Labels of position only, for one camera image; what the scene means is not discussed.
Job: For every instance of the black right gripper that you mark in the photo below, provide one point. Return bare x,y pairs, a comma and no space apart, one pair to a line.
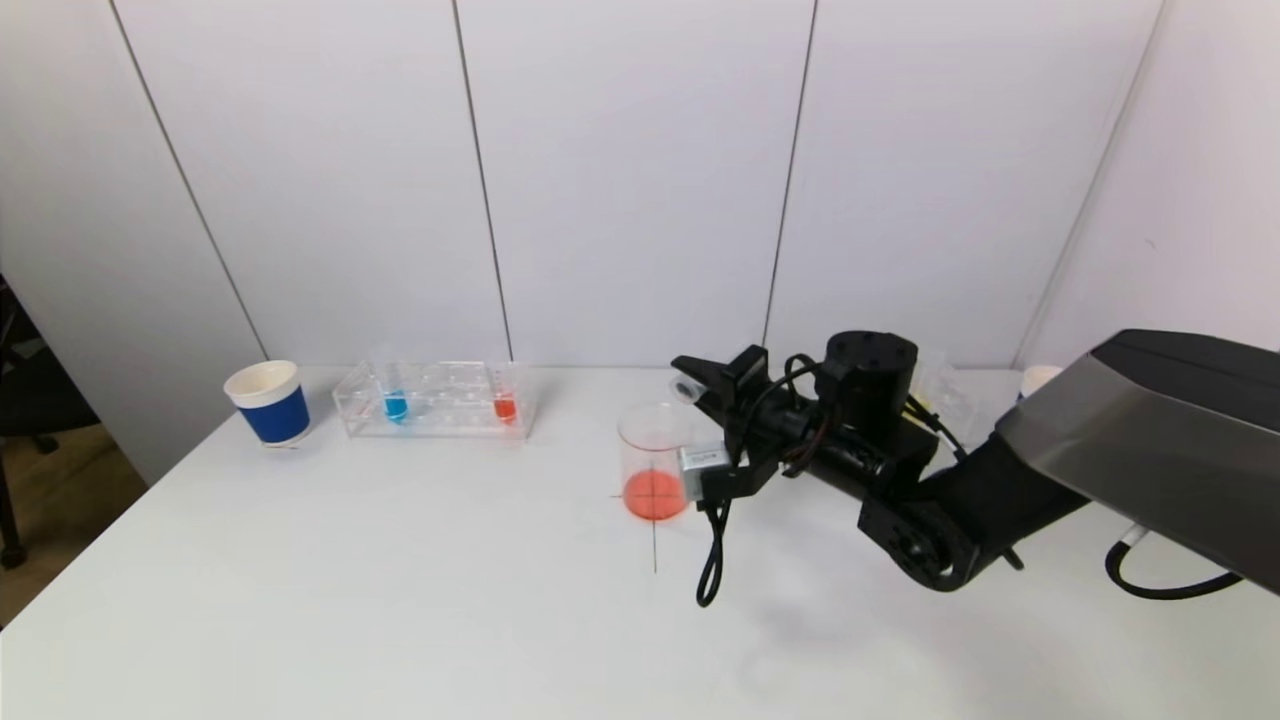
743,373

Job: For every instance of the clear graduated plastic test tube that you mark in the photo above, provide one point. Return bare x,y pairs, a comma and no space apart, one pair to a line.
685,390

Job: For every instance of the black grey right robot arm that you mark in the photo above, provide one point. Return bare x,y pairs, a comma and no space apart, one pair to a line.
1150,450

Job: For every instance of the clear glass beaker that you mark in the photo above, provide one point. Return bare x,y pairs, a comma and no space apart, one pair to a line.
652,495

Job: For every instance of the test tube with red pigment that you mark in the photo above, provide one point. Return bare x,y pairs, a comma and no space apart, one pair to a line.
505,408

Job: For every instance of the clear acrylic test tube rack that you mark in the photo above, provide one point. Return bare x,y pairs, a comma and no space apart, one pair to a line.
955,405
450,400

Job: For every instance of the test tube with blue pigment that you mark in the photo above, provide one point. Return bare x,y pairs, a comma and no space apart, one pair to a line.
395,407

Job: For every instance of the blue white paper cup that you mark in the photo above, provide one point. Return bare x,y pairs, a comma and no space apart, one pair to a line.
1038,380
275,418

